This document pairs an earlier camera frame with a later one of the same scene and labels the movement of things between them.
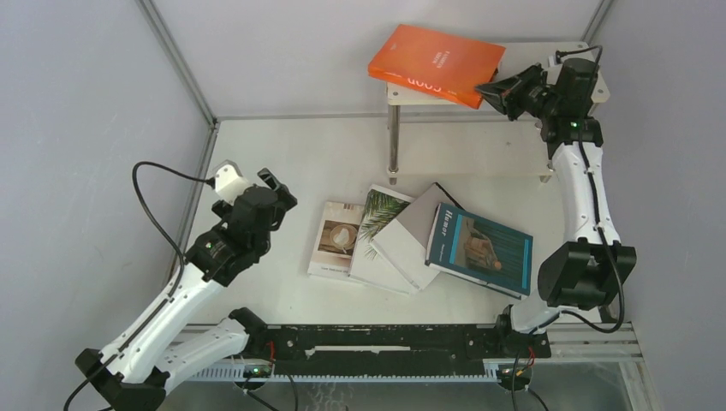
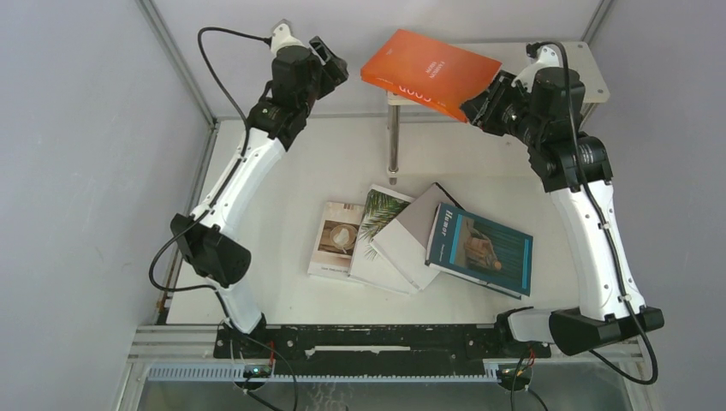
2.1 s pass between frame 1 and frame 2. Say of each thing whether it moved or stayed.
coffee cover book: stayed
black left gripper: moved
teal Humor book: stayed
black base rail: stayed
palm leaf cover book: stayed
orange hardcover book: moved
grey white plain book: stayed
